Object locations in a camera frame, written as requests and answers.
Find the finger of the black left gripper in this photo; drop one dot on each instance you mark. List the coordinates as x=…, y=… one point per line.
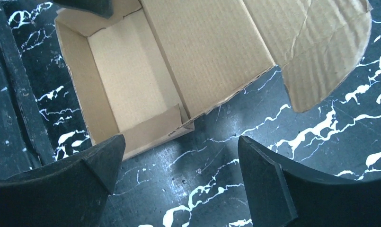
x=102, y=8

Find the brown cardboard box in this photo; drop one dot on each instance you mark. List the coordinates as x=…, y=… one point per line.
x=154, y=66

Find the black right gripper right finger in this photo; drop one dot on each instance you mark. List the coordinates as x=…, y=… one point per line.
x=284, y=193

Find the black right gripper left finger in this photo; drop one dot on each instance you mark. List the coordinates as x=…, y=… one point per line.
x=71, y=192

